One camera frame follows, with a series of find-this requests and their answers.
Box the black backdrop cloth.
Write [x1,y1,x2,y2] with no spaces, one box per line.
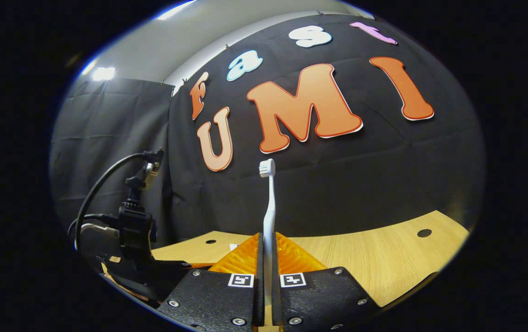
[49,13,486,249]

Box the white toothbrush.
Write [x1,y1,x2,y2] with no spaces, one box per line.
[258,158,277,324]

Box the wooden desktop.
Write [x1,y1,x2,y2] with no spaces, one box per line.
[151,210,470,308]

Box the ceiling light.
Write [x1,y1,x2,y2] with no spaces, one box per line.
[92,66,117,82]

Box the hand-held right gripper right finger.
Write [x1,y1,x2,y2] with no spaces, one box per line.
[273,231,382,332]

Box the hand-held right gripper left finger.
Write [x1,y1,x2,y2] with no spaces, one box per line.
[158,232,265,332]

